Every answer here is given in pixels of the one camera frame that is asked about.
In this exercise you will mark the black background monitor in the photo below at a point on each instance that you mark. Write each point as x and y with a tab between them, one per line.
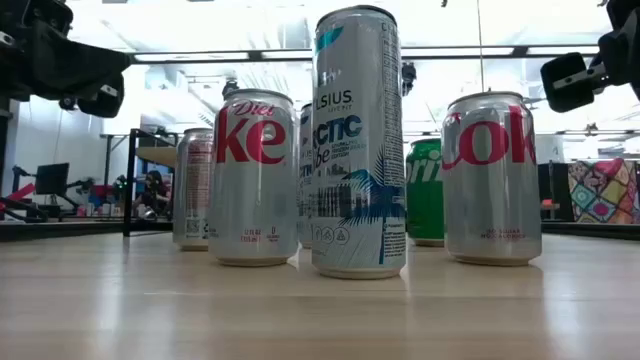
52	179

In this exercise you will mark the green Sprite can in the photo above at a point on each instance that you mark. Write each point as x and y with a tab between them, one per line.
425	200

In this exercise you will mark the tall silver Celsius can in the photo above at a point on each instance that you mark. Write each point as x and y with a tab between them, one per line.
357	200
305	175

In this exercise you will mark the black background cabinet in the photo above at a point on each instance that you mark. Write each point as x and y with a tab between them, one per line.
557	190

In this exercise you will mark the black aluminium table frame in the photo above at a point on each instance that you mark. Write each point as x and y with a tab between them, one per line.
60	231

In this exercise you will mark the black overhead frame beam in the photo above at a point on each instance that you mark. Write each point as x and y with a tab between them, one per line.
520	50

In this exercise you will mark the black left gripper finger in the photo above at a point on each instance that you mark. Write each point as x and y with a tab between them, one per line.
95	62

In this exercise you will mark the silver Diet Coke can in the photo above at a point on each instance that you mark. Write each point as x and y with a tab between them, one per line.
192	200
253	200
492	200

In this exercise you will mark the wooden shelf with black frame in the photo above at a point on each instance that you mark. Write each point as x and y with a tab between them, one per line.
129	190

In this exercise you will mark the colourful patchwork cloth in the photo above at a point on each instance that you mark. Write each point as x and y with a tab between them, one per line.
605	192

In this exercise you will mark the red and black background robot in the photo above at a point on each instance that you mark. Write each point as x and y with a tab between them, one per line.
22	192

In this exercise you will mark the white cylindrical column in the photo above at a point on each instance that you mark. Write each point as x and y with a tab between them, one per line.
550	149

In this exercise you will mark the person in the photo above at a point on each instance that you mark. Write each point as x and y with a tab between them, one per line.
155	192

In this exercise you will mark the black ceiling spotlight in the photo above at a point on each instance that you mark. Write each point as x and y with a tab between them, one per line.
230	87
408	75
67	103

